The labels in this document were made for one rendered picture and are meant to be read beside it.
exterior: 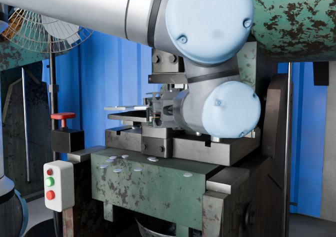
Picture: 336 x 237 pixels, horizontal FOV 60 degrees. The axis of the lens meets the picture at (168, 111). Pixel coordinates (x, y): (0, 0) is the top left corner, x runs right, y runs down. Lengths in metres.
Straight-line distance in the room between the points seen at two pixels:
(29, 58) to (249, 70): 1.48
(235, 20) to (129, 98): 2.35
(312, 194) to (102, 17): 1.94
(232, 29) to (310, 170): 1.85
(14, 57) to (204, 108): 1.78
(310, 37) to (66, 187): 0.74
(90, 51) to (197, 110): 2.54
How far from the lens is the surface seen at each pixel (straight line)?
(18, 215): 0.61
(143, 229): 1.01
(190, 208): 0.77
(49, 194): 0.93
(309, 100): 2.00
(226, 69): 0.40
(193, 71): 0.40
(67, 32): 1.59
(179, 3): 0.25
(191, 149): 0.83
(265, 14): 0.65
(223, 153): 0.79
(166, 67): 0.89
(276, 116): 1.13
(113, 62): 2.70
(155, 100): 0.56
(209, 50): 0.25
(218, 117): 0.37
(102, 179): 0.93
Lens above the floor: 0.87
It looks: 6 degrees down
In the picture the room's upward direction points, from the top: straight up
